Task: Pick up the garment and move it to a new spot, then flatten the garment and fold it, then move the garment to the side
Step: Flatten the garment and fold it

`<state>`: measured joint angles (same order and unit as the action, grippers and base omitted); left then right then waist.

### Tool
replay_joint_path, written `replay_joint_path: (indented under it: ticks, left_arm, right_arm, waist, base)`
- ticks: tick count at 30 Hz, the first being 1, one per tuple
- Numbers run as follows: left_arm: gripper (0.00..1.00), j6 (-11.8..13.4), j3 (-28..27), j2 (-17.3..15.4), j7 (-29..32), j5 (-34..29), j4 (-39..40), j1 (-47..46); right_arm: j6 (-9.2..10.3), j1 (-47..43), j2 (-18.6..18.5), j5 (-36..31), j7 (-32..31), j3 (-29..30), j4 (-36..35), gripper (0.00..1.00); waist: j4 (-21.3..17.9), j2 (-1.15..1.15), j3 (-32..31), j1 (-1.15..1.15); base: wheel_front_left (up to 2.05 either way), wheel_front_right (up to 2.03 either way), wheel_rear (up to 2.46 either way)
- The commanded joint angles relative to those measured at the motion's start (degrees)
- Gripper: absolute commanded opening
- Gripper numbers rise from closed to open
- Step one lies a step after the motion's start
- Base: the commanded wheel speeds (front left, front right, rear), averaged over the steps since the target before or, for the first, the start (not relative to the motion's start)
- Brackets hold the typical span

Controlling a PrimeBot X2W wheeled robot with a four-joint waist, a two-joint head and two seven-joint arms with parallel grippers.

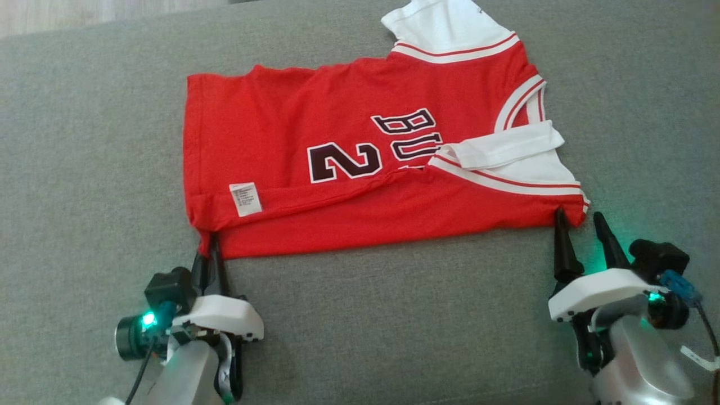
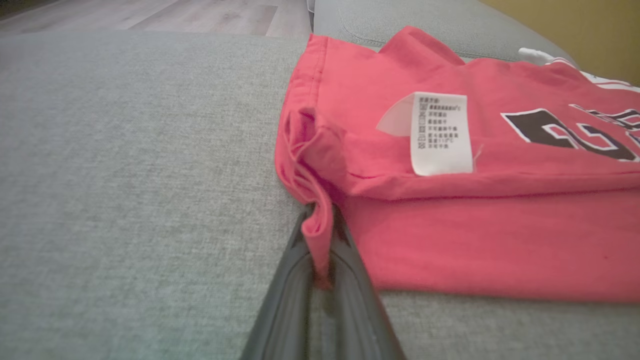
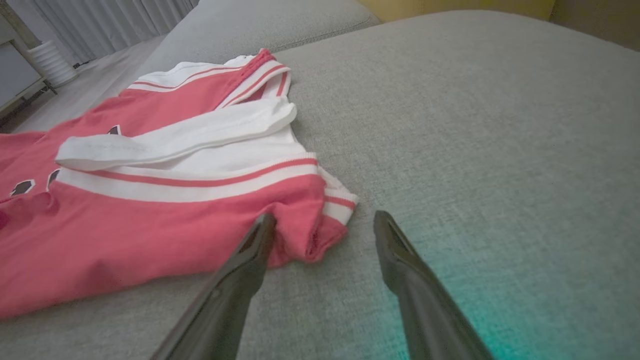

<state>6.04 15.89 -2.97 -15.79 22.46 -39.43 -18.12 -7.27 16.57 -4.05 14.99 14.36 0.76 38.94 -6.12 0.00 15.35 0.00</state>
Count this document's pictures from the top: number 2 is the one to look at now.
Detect large grey fabric sofa seat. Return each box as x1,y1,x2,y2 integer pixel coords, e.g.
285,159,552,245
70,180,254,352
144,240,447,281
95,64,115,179
0,30,640,360

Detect grey sofa cushion with seam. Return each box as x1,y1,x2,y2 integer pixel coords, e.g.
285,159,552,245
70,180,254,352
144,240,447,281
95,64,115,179
312,0,577,64

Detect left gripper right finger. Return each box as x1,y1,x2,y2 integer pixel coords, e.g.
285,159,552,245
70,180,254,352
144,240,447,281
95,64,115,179
319,204,407,360

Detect red jersey shirt white stripes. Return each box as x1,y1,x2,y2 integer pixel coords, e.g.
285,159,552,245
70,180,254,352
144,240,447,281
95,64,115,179
274,25,640,305

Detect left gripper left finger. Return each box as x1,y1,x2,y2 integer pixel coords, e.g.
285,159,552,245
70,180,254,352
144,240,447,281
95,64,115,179
239,204,317,360

